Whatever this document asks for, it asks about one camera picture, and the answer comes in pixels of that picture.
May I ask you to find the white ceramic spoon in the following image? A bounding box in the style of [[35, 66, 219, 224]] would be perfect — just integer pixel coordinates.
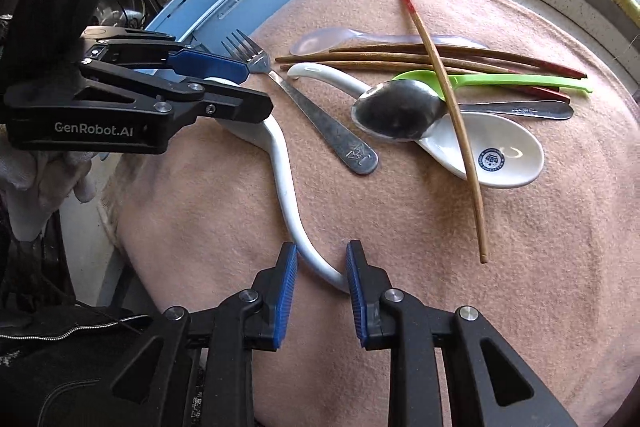
[[287, 63, 546, 190]]

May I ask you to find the green plastic spoon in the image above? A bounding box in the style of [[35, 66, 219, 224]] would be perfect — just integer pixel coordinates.
[[392, 69, 595, 102]]

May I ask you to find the metal spoon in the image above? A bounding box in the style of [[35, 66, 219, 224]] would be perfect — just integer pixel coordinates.
[[351, 79, 575, 142], [221, 32, 380, 175]]

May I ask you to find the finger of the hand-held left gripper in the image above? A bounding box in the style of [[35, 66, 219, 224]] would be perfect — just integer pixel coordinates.
[[74, 58, 275, 128], [80, 26, 249, 84]]

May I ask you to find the person's left hand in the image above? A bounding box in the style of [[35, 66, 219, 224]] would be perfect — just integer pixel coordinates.
[[0, 141, 109, 241]]

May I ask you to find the long white plastic spoon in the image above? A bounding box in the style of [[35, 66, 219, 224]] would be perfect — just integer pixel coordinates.
[[202, 77, 353, 295]]

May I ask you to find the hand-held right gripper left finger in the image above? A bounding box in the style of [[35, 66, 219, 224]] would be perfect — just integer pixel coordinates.
[[75, 242, 299, 427]]

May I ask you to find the pink cloth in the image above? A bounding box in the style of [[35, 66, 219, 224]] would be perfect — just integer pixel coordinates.
[[97, 0, 640, 427]]

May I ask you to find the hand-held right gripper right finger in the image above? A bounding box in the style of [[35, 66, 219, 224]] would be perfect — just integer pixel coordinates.
[[345, 240, 581, 427]]

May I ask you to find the translucent plastic spoon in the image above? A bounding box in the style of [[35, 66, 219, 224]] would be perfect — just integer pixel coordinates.
[[290, 27, 488, 56]]

